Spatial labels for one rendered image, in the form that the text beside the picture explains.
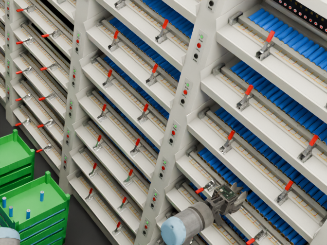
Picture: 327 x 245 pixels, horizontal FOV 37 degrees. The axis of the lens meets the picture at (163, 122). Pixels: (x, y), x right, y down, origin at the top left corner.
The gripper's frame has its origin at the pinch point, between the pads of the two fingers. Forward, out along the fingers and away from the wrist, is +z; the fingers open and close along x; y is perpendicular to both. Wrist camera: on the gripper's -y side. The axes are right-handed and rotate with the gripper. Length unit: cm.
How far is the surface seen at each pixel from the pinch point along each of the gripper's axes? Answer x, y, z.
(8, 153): 119, -68, -35
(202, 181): 15.3, -6.4, -4.3
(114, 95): 75, -6, -4
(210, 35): 31, 51, -4
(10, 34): 171, -30, -5
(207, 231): 5.0, -26.4, -5.0
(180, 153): 29.2, -3.1, -4.2
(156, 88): 51, 14, -3
